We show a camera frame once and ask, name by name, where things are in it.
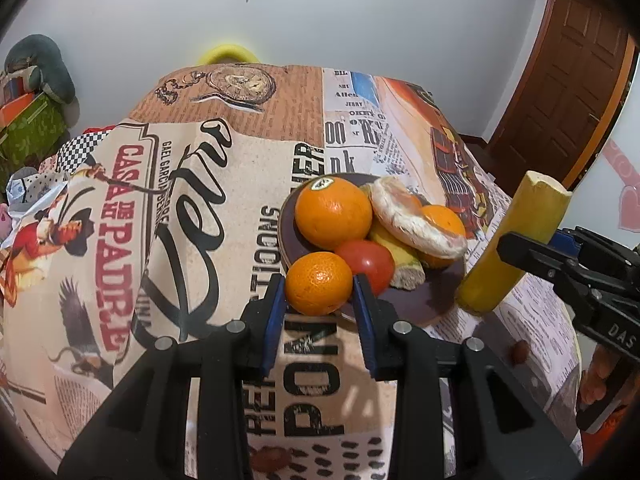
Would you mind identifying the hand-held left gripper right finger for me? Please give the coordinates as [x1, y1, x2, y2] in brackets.
[352, 275, 584, 480]

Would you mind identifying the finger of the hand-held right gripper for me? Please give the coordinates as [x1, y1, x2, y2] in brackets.
[552, 226, 640, 274]
[496, 230, 602, 312]

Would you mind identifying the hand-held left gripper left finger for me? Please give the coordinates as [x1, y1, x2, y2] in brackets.
[57, 277, 288, 480]

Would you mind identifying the yellow green banana piece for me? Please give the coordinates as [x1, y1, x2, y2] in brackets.
[456, 170, 573, 317]

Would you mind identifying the small orange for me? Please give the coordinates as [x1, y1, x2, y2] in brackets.
[285, 251, 354, 317]

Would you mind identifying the dark grey plate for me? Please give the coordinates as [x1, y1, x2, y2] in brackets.
[278, 172, 481, 328]

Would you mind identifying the red tomato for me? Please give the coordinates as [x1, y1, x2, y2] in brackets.
[334, 240, 396, 297]

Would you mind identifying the banana piece with brown end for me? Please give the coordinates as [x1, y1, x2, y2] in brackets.
[367, 220, 427, 291]

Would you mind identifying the medium orange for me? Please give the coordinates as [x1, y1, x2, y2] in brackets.
[417, 204, 467, 269]

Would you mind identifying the bread roll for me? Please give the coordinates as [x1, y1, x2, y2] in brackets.
[372, 176, 468, 260]

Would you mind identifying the large orange with sticker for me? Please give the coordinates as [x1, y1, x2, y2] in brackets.
[294, 176, 373, 252]

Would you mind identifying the person's right hand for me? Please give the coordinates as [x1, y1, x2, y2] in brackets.
[576, 345, 626, 433]

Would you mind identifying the brown wooden door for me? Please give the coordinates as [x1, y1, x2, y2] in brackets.
[487, 0, 638, 191]

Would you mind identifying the printed newspaper tablecloth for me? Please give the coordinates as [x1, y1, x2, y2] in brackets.
[0, 62, 583, 480]

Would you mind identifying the black white checkered cloth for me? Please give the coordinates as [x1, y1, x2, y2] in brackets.
[55, 127, 116, 173]

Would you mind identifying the light blue white cloth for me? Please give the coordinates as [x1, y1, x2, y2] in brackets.
[6, 167, 68, 216]

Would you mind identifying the green patterned bag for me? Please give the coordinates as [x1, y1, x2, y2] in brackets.
[0, 92, 71, 171]

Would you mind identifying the orange box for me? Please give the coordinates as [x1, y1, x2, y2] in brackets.
[0, 91, 40, 128]

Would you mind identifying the grey plush toy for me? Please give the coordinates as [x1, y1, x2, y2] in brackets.
[4, 34, 77, 106]

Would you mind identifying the yellow foam ring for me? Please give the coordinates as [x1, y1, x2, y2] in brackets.
[197, 45, 258, 67]

